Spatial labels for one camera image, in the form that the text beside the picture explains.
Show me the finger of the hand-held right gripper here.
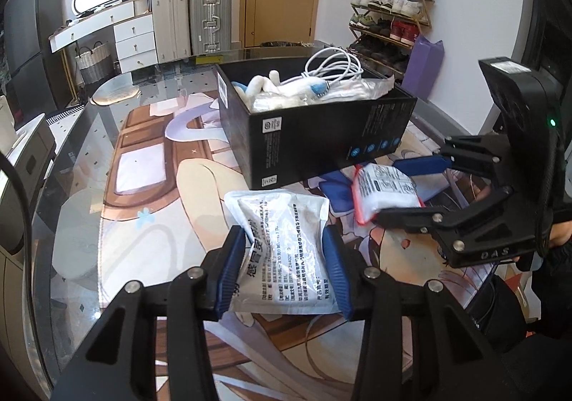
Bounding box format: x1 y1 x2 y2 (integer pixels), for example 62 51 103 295
374 184 514 246
393 135 514 194

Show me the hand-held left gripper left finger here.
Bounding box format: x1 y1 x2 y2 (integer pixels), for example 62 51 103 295
51 226 247 401

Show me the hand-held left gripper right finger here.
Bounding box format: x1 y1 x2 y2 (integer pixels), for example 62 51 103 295
321 227 528 401

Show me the white packet red edge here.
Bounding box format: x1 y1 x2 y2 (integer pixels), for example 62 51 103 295
351 163 424 225

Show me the white medicine pouch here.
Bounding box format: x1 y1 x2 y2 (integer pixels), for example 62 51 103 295
223 189 342 317

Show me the black cardboard box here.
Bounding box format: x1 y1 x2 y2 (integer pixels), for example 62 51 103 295
216 53 418 191

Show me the white cable coil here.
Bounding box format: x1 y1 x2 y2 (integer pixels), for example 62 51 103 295
305 48 365 82

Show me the white blue plush toy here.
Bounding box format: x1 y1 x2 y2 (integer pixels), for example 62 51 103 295
232 71 331 107

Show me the person's right hand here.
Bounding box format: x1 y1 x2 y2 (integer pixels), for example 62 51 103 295
549 220 572 250

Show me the purple bag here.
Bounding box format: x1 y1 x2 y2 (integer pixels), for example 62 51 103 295
403 35 445 100

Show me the printed desk mat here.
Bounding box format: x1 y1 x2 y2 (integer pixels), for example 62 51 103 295
100 88 497 401

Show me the clear plastic bag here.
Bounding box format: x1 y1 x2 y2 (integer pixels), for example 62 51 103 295
248 73 394 113

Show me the black metal door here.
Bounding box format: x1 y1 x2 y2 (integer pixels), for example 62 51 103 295
532 12 572 84

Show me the person's dark clothing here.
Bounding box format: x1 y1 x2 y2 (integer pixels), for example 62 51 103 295
465 249 572 352

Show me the wooden shoe rack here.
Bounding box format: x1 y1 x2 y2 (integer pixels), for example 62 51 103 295
346 0 435 80

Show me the group of assorted shoes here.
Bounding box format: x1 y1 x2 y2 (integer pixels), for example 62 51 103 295
349 0 433 78

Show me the round beige cushion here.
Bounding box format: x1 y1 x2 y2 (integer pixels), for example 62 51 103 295
92 73 140 106

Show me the grey cabinet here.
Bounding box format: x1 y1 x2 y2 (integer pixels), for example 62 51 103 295
0 113 56 250

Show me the woven basket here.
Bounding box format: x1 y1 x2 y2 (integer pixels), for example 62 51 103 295
74 41 112 85

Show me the white dresser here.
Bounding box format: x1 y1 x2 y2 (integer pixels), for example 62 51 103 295
48 0 158 73

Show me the white suitcase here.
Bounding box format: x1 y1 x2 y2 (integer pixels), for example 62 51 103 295
151 0 191 63

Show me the silver suitcase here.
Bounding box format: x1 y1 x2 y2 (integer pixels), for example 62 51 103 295
188 0 233 55

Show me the white appliance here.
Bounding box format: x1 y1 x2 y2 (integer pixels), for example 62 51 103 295
0 94 16 134

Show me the black refrigerator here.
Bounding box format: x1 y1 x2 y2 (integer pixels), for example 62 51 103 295
2 0 72 116

